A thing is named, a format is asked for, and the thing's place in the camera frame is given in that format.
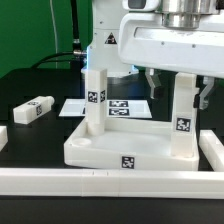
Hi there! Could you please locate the white marker base plate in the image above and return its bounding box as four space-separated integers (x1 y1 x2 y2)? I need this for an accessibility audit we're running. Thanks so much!
59 99 152 118

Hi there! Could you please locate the white right fence bar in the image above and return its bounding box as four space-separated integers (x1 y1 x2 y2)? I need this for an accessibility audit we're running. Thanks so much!
199 130 224 172

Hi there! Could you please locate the white front fence bar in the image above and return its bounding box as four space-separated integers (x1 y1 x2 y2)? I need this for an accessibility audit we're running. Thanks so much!
0 168 224 199

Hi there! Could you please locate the white fence bar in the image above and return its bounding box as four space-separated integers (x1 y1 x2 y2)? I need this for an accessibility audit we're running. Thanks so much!
0 168 224 199
199 130 224 172

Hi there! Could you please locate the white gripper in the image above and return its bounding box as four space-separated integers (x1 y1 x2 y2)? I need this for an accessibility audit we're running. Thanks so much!
118 11 224 110

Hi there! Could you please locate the white desk top tray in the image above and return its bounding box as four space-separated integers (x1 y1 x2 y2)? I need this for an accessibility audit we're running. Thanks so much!
64 118 199 171

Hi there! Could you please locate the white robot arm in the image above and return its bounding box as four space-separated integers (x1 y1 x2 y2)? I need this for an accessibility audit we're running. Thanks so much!
86 0 224 109

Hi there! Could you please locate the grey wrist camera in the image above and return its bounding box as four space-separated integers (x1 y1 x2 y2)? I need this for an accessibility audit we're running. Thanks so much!
122 0 161 12

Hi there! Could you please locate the black cable with connector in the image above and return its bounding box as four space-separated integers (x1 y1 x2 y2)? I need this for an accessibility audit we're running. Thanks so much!
31 0 88 70

